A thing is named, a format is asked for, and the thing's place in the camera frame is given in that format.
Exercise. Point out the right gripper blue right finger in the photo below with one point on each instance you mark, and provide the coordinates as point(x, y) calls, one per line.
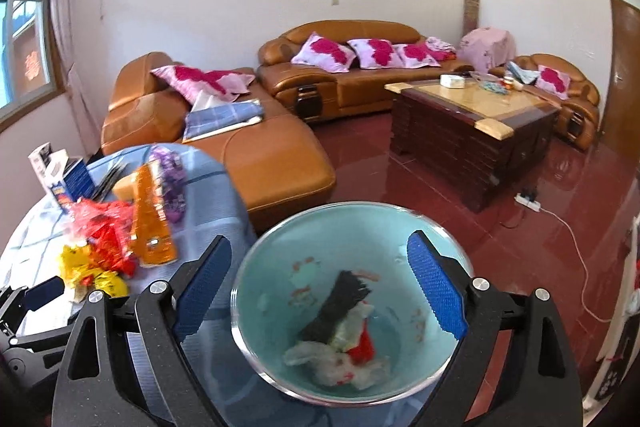
point(442, 281)

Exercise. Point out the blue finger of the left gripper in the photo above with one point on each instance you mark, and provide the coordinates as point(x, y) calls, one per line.
point(36, 297)

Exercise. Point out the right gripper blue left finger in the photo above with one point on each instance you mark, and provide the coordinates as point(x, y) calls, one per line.
point(196, 284)

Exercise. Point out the yellow plastic bag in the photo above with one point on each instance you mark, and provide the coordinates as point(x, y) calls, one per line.
point(81, 275)

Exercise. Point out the orange foil snack wrapper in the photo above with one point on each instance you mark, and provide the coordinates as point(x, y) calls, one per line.
point(151, 241)

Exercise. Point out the white plastic bag red print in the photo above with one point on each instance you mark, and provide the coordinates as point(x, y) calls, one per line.
point(347, 358)

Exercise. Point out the purple foil wrapper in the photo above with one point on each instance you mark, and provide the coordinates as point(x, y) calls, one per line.
point(169, 180)

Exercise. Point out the yellow sponge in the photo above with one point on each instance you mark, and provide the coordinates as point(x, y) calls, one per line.
point(125, 188)

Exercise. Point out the teal enamel trash bucket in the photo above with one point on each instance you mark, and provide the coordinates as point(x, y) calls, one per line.
point(290, 271)

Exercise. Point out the blue plaid tablecloth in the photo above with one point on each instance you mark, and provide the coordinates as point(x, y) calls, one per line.
point(213, 207)

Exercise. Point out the red patterned foil bag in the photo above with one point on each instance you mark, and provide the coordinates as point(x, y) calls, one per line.
point(110, 249)

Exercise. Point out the dark foil packet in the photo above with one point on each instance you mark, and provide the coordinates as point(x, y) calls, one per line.
point(111, 177)

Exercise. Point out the white power strip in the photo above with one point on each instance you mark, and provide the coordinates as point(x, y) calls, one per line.
point(528, 203)

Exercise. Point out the blue milk carton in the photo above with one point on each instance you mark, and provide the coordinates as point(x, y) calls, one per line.
point(68, 179)

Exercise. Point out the white paper box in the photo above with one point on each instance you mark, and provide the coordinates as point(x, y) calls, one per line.
point(40, 159)

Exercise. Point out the orange leather chaise sofa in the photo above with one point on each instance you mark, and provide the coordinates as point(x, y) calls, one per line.
point(278, 165)

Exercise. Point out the dark wood coffee table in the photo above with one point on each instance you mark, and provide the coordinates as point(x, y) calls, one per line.
point(478, 141)

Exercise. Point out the pink cushion on chaise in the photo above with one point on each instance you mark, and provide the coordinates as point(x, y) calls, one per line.
point(225, 86)

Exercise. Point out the white tissue box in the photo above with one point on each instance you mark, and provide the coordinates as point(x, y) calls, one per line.
point(450, 81)

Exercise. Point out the orange leather armchair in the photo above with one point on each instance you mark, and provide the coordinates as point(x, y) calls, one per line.
point(576, 97)

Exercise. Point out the orange leather three-seat sofa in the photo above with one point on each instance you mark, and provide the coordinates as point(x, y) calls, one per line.
point(313, 94)

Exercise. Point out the brown wooden door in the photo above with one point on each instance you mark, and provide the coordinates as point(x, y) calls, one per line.
point(620, 122)

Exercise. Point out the pink cushion on armchair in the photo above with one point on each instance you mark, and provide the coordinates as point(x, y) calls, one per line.
point(551, 80)

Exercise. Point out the pink floral cushion right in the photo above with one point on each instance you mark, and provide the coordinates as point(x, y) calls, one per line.
point(415, 56)

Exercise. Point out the pink floral cushion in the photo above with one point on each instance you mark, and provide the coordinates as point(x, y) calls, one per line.
point(325, 54)
point(376, 54)
point(415, 56)

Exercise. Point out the pink covered cabinet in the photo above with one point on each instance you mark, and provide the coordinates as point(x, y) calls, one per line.
point(487, 47)

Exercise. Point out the pink floral cushion middle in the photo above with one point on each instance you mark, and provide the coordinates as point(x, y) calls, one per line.
point(376, 54)

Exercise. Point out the pink floral cushion left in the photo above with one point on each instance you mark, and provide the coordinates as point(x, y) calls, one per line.
point(325, 54)

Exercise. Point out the rolled brown mat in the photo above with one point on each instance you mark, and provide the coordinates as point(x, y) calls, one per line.
point(471, 15)

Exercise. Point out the beige curtain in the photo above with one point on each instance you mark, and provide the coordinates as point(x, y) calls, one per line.
point(62, 25)

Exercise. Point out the window with white frame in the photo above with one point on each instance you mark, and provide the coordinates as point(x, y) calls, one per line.
point(27, 69)

